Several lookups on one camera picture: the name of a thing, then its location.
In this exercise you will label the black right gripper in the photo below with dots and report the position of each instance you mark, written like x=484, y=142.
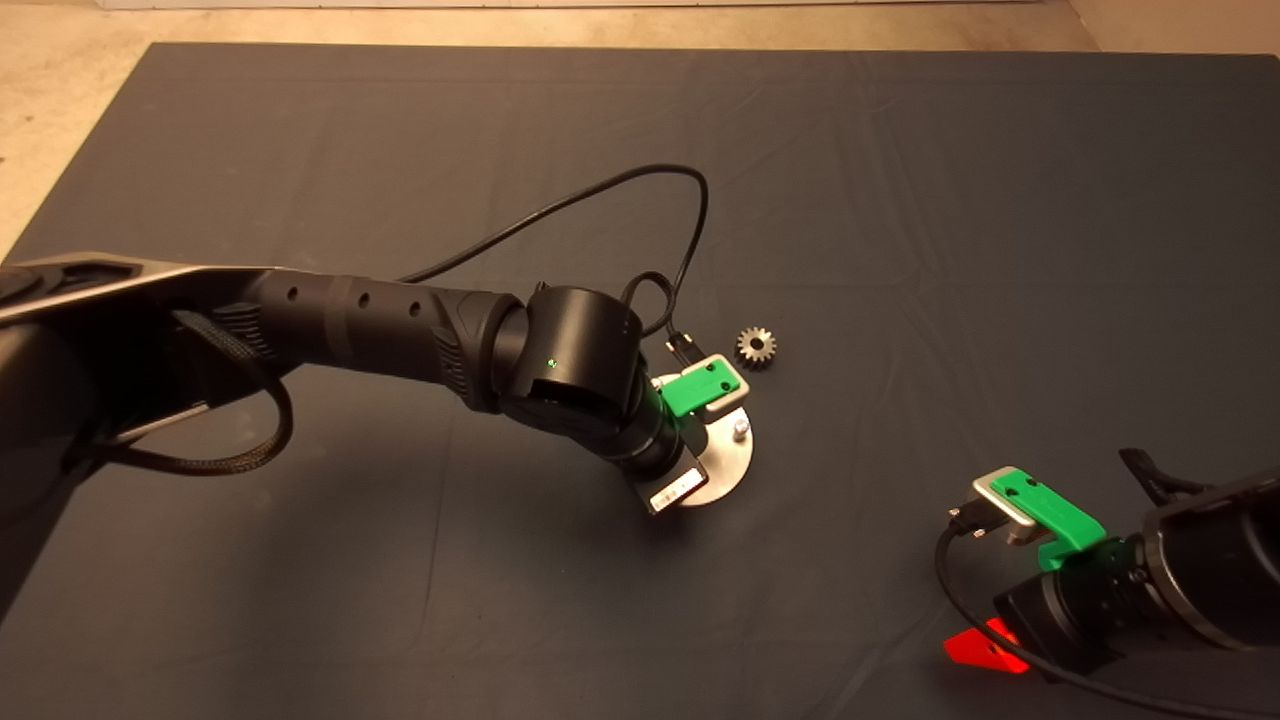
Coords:
x=1045, y=625

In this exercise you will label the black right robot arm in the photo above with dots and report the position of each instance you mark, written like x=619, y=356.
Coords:
x=1210, y=570

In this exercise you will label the gripper silver camera box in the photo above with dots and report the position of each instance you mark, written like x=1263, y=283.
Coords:
x=995, y=495
x=730, y=402

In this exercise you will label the left gripper green camera mount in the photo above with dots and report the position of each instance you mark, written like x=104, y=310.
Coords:
x=700, y=385

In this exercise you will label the gripper green camera mount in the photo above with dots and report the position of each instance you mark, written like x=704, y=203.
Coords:
x=700, y=385
x=1060, y=520

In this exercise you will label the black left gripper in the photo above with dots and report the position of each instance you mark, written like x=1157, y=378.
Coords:
x=665, y=480

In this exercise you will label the right gripper silver camera box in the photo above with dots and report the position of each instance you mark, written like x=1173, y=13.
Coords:
x=995, y=495

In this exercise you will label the right gripper green camera mount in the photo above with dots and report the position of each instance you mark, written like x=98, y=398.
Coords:
x=1060, y=520

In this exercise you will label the round metal carrier plate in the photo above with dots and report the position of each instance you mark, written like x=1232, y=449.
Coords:
x=730, y=465

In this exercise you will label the dark grey table cloth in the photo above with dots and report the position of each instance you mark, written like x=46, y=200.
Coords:
x=900, y=200

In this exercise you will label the dark steel planetary gear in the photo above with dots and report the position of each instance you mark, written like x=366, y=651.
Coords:
x=747, y=350

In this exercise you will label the left gripper silver camera box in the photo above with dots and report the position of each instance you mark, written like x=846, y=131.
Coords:
x=730, y=402

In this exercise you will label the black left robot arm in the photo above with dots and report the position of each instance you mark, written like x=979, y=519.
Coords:
x=350, y=320

